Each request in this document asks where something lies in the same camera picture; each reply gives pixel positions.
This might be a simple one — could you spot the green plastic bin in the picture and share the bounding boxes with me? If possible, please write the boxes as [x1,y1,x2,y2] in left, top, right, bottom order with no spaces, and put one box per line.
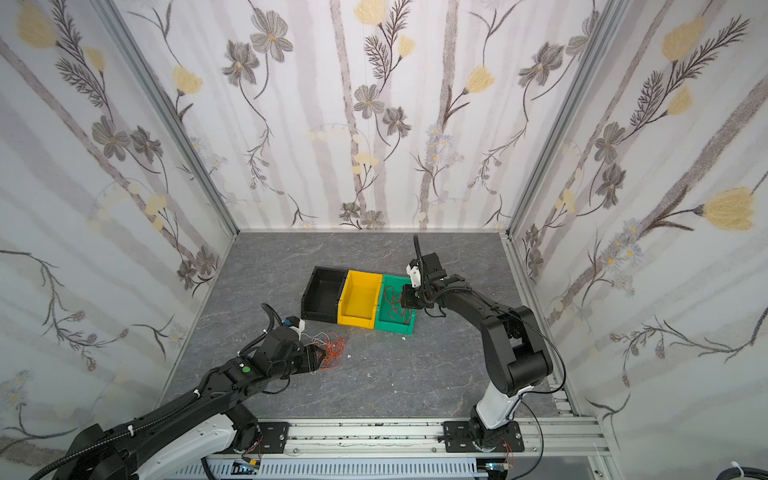
[374,275,416,335]

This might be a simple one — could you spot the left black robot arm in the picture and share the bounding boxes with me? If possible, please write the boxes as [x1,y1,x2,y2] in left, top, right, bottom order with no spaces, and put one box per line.
[33,305,326,479]

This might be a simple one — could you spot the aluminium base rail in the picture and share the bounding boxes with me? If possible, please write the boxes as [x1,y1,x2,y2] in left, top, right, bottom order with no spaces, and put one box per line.
[253,417,609,459]

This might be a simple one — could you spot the orange cable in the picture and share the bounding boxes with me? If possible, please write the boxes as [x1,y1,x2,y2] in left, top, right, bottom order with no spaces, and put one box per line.
[317,335,350,371]

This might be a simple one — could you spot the yellow plastic bin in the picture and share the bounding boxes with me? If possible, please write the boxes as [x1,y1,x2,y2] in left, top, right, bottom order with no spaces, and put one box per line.
[337,270,383,330]

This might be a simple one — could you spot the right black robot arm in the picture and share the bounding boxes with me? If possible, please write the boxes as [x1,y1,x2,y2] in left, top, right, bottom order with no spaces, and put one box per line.
[400,235,555,451]

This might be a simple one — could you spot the white slotted cable duct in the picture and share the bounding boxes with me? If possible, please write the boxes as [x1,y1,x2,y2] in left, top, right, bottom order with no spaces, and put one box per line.
[166,458,487,479]

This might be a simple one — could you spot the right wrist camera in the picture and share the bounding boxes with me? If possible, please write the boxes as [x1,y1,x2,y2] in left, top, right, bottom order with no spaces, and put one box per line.
[406,260,422,288]

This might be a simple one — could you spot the black plastic bin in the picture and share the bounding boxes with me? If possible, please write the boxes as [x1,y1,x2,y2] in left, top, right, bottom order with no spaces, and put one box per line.
[301,266,348,324]

